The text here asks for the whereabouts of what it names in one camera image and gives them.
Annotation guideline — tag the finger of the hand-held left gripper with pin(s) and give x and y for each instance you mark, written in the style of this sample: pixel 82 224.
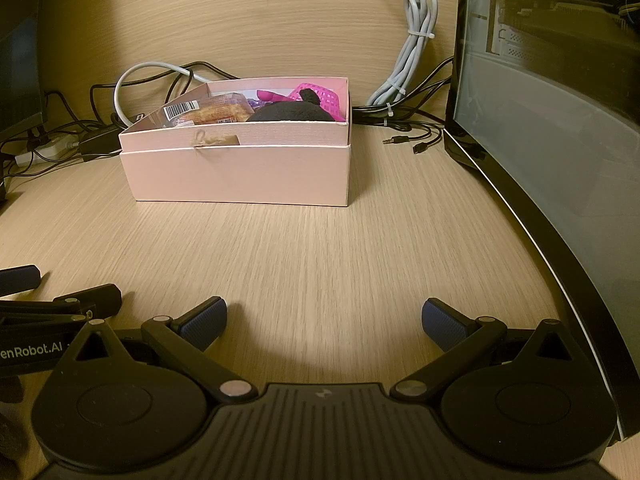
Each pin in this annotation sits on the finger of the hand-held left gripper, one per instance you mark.
pixel 22 276
pixel 95 297

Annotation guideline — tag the person's left hand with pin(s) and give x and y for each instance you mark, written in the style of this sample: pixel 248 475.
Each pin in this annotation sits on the person's left hand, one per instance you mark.
pixel 10 410

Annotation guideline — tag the black monitor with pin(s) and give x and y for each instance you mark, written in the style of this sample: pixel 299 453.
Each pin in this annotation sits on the black monitor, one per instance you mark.
pixel 17 60

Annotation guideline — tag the pink cardboard box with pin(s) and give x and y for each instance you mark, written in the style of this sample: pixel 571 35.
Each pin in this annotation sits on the pink cardboard box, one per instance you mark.
pixel 235 170

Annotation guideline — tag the black power adapter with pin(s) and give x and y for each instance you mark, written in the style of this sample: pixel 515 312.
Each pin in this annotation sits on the black power adapter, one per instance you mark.
pixel 100 142

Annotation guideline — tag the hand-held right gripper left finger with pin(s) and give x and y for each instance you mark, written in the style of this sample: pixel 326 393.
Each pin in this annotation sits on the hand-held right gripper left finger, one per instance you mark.
pixel 207 322

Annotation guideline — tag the black plush toy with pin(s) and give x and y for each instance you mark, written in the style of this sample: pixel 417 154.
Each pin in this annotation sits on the black plush toy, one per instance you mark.
pixel 292 110

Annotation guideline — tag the glass-sided computer case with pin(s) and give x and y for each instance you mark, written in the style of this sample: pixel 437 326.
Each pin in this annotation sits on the glass-sided computer case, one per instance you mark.
pixel 555 135

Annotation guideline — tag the orange snack packet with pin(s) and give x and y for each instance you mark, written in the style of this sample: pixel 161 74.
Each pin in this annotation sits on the orange snack packet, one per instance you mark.
pixel 215 110

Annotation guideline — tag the pink hair brush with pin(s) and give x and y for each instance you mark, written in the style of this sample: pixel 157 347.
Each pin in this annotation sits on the pink hair brush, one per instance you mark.
pixel 322 97

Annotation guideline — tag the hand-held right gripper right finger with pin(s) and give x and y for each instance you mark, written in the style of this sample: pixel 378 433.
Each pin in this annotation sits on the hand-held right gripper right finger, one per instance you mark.
pixel 442 325

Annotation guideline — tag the white power strip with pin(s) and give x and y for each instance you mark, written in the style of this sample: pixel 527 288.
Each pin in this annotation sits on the white power strip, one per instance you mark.
pixel 42 152

